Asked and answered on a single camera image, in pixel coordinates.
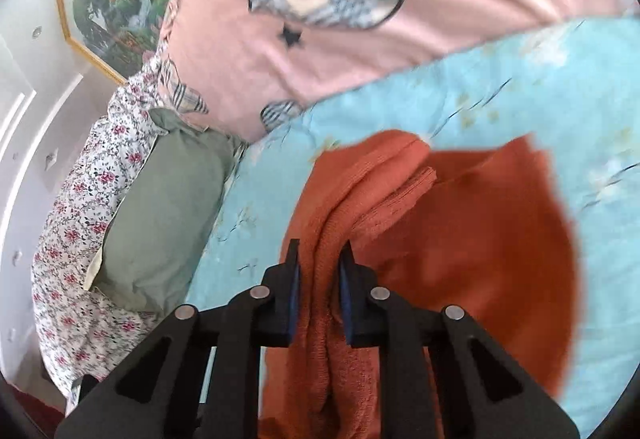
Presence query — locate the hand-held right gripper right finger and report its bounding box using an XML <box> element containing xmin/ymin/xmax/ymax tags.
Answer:
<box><xmin>339</xmin><ymin>242</ymin><xmax>581</xmax><ymax>439</ymax></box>

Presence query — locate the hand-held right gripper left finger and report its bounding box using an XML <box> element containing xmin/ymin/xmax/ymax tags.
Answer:
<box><xmin>54</xmin><ymin>239</ymin><xmax>301</xmax><ymax>439</ymax></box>

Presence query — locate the orange knit sweater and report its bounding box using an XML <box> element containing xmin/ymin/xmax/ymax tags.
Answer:
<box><xmin>257</xmin><ymin>130</ymin><xmax>581</xmax><ymax>439</ymax></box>

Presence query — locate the green pillow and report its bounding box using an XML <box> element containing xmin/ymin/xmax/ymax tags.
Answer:
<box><xmin>92</xmin><ymin>108</ymin><xmax>248</xmax><ymax>312</ymax></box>

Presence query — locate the white floral bed sheet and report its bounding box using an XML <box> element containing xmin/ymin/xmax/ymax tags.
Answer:
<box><xmin>31</xmin><ymin>39</ymin><xmax>173</xmax><ymax>402</ymax></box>

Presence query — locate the light blue floral blanket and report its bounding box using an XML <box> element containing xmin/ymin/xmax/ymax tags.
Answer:
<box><xmin>185</xmin><ymin>16</ymin><xmax>640</xmax><ymax>439</ymax></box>

